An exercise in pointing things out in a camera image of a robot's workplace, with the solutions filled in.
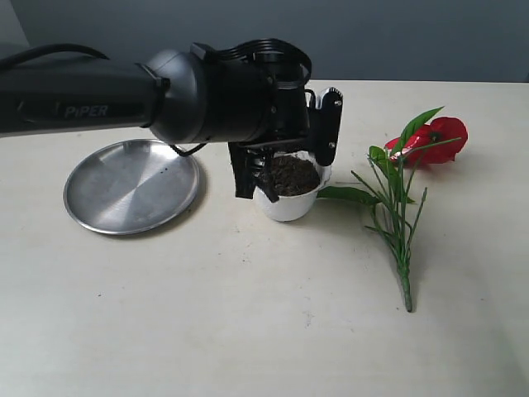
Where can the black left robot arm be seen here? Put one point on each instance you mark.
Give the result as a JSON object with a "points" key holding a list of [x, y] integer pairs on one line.
{"points": [[68, 87]]}

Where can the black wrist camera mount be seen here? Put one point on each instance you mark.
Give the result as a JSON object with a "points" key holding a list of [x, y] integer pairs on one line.
{"points": [[324, 112]]}

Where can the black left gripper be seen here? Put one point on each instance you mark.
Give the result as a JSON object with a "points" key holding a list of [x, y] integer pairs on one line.
{"points": [[256, 96]]}

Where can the artificial red flower stem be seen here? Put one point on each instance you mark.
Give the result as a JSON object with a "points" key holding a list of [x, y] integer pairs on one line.
{"points": [[426, 140]]}

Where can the round steel plate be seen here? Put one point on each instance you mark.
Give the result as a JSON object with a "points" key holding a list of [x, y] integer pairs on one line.
{"points": [[131, 187]]}

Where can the dark brown potting soil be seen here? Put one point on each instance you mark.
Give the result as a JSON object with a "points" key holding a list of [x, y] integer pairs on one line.
{"points": [[293, 176]]}

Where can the white plastic flower pot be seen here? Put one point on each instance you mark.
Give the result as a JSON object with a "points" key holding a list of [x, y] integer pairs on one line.
{"points": [[292, 208]]}

